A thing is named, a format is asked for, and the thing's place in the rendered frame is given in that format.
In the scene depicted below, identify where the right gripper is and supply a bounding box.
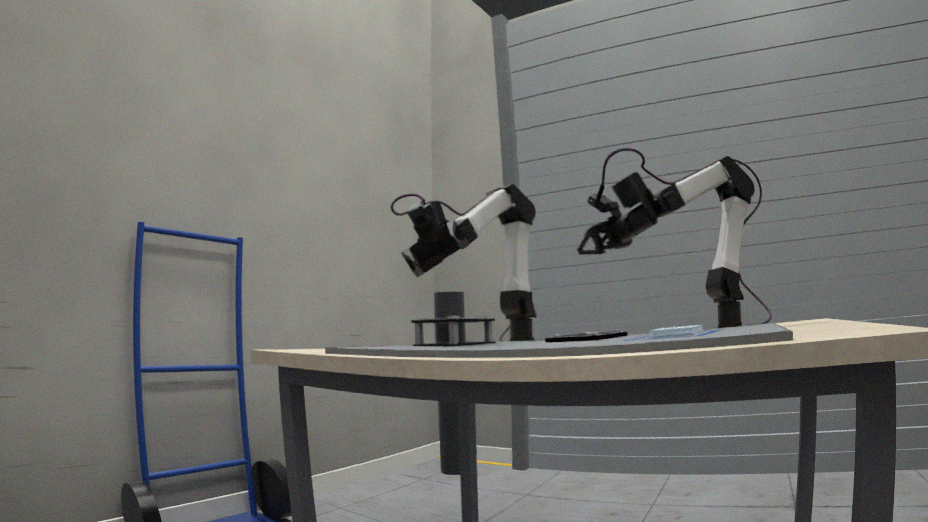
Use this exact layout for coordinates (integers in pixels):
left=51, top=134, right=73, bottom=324
left=402, top=215, right=470, bottom=278

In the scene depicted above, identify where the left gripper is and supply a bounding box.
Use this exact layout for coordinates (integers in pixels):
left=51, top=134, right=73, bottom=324
left=578, top=194, right=641, bottom=255

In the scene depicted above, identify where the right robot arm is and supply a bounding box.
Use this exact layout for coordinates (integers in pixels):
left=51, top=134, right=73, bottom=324
left=407, top=184, right=538, bottom=341

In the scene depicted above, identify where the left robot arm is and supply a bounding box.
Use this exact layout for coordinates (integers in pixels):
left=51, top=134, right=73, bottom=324
left=613, top=156, right=755, bottom=328

